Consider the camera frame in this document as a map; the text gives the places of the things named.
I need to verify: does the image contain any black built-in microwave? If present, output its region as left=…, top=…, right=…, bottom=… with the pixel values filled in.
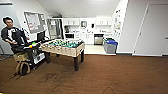
left=65, top=33, right=75, bottom=39

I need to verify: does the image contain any black wheeled cart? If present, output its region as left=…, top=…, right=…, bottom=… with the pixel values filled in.
left=11, top=30, right=52, bottom=72

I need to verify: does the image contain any grey bin black lid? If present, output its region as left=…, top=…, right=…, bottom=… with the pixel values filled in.
left=102, top=37, right=112, bottom=49

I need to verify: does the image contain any black coffee machine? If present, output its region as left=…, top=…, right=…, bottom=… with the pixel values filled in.
left=64, top=25, right=70, bottom=34

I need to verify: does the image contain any stainless steel refrigerator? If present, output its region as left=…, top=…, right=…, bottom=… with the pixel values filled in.
left=46, top=17, right=64, bottom=40

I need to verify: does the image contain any grey bin blue lid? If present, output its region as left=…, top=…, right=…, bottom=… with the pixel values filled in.
left=104, top=40, right=119, bottom=55

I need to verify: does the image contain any grey bulletin board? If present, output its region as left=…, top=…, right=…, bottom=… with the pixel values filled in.
left=23, top=11, right=47, bottom=34

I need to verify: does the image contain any white sink base cabinet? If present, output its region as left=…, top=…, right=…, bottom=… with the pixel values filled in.
left=80, top=33, right=95, bottom=45

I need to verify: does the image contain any white upper cabinet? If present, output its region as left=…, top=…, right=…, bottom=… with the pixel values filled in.
left=63, top=17, right=81, bottom=27
left=95, top=16, right=113, bottom=27

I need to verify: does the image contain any person in dark shirt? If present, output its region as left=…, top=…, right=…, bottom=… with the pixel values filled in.
left=0, top=15, right=31, bottom=54

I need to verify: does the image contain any tan bag with straps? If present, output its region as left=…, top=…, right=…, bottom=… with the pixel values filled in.
left=13, top=53, right=32, bottom=76

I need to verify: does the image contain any steel paper towel dispenser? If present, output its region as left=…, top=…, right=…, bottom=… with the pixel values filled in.
left=80, top=20, right=88, bottom=29

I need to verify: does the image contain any white door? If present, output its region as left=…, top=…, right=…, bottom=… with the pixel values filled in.
left=133, top=3, right=168, bottom=57

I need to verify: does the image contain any large wall poster board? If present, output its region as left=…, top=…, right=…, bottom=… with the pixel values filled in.
left=113, top=8, right=123, bottom=39

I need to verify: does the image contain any foosball gaming table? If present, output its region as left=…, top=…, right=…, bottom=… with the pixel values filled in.
left=40, top=38, right=86, bottom=72

